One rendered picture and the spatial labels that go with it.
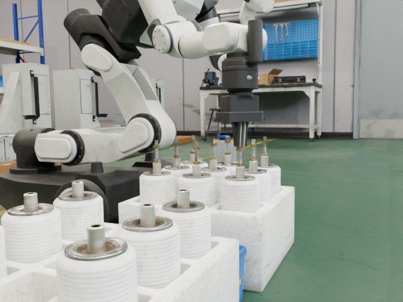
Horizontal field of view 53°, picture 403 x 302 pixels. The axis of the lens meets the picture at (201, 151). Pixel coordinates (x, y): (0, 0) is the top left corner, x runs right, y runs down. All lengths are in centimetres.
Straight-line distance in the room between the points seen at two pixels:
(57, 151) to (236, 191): 88
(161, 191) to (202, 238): 39
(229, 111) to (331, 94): 517
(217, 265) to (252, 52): 49
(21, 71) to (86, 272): 301
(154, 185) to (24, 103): 243
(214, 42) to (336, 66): 517
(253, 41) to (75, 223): 55
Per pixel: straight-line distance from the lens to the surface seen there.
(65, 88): 384
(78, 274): 49
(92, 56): 156
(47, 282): 68
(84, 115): 377
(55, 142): 166
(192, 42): 110
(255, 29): 96
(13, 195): 169
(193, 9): 150
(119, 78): 149
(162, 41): 116
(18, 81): 342
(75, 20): 165
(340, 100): 608
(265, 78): 578
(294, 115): 618
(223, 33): 97
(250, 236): 95
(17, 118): 339
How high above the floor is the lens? 42
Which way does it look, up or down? 6 degrees down
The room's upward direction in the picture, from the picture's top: 1 degrees counter-clockwise
